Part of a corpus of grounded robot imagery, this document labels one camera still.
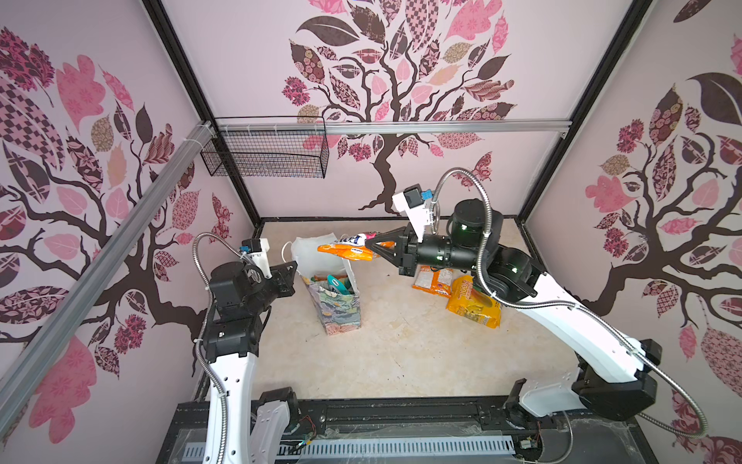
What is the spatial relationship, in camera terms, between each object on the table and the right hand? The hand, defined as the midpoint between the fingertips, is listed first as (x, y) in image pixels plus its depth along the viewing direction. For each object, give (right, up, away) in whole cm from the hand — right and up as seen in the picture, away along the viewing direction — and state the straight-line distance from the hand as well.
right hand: (369, 240), depth 51 cm
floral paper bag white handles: (-9, -19, +25) cm, 33 cm away
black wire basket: (-47, +38, +71) cm, 93 cm away
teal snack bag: (-10, -12, +28) cm, 32 cm away
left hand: (-18, -7, +19) cm, 27 cm away
